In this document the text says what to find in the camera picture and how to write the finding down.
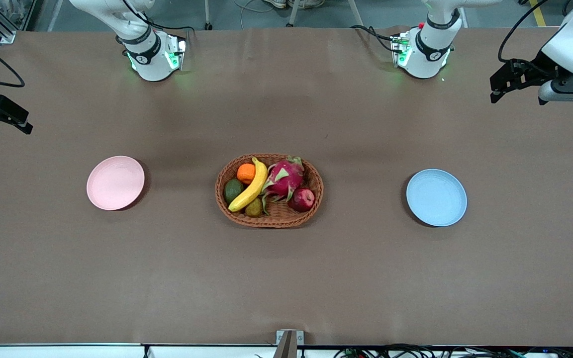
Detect brown wicker basket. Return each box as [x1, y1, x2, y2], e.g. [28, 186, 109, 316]
[215, 153, 324, 229]

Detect blue plate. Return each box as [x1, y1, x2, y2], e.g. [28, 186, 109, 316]
[406, 169, 468, 227]

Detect green avocado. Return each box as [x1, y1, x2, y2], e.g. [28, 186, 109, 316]
[224, 179, 245, 205]

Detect orange fruit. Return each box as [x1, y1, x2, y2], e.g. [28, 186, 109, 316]
[237, 163, 256, 185]

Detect tangled black cables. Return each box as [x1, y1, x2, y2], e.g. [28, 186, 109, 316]
[334, 343, 573, 358]

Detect metal table bracket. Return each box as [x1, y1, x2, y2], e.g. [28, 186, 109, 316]
[276, 330, 305, 358]

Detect white table edge rail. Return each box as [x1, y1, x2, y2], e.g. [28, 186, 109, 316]
[0, 343, 573, 358]

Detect black left base cable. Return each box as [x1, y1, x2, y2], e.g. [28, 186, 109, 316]
[350, 25, 397, 53]

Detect red apple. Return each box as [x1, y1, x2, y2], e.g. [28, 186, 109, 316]
[287, 188, 316, 213]

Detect pink plate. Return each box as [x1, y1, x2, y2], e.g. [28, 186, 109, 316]
[87, 156, 145, 211]

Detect pink dragon fruit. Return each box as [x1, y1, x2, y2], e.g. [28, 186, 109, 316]
[259, 156, 307, 215]

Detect table cover sheet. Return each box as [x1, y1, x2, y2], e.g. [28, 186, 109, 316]
[0, 26, 573, 348]

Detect yellow banana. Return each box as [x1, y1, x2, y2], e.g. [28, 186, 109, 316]
[228, 157, 269, 213]

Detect white floor cable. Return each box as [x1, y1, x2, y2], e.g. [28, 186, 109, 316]
[233, 0, 277, 14]

